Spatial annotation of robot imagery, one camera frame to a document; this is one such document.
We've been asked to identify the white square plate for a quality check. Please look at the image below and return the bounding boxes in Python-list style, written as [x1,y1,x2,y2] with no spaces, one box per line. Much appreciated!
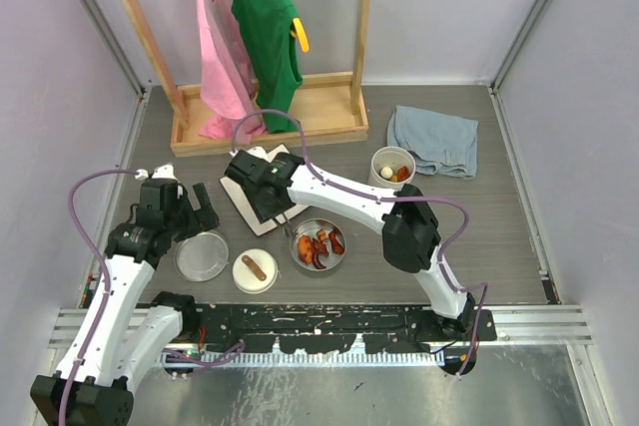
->
[220,144,308,236]

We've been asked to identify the shallow round metal tin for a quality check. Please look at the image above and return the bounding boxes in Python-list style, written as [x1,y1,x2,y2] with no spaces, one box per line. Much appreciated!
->
[291,218,346,275]

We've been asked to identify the tall metal container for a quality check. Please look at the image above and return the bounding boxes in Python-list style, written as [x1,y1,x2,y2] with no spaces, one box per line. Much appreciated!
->
[368,147,416,190]

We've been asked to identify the orange salmon slice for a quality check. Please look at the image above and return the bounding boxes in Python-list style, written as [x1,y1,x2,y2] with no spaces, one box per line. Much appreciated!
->
[396,167,410,182]

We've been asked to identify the blue denim cloth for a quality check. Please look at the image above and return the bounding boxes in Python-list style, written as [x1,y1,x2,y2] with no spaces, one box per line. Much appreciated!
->
[386,105,478,180]

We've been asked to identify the metal tongs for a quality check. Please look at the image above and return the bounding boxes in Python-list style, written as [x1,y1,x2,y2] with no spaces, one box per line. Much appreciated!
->
[274,213,293,238]

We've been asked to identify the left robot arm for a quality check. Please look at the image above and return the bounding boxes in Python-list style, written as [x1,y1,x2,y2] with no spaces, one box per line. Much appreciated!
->
[30,178,220,425]

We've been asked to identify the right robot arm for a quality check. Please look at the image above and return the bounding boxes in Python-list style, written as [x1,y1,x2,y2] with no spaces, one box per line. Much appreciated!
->
[221,148,476,340]

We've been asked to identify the wooden clothes rack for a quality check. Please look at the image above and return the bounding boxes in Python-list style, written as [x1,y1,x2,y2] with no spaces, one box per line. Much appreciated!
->
[94,0,376,158]

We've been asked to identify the black white sushi roll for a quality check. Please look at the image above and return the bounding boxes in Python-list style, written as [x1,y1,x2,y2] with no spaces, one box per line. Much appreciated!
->
[380,167,393,180]

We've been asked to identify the pink shirt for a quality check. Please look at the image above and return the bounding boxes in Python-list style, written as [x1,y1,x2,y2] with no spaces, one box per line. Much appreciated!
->
[196,0,266,145]

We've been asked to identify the green shirt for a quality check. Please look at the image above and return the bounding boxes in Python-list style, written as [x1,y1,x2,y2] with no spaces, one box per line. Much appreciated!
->
[232,0,303,113]

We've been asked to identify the white lid with leather strap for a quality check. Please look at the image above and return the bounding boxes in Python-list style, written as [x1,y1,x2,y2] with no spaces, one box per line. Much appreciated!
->
[232,248,279,294]

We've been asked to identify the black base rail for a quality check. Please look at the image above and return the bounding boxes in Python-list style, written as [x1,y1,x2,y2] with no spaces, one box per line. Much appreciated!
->
[173,303,497,354]

